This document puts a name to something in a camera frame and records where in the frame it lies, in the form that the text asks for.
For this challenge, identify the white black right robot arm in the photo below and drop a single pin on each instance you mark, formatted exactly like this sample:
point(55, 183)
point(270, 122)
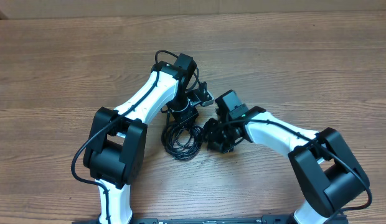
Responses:
point(327, 171)

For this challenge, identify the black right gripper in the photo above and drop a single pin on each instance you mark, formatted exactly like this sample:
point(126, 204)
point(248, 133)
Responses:
point(210, 136)

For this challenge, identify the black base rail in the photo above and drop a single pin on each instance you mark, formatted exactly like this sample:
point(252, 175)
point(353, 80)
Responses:
point(266, 219)

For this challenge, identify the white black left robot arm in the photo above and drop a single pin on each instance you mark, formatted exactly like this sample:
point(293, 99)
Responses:
point(114, 151)

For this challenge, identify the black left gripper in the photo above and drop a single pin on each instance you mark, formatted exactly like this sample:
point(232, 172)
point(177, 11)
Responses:
point(192, 114)

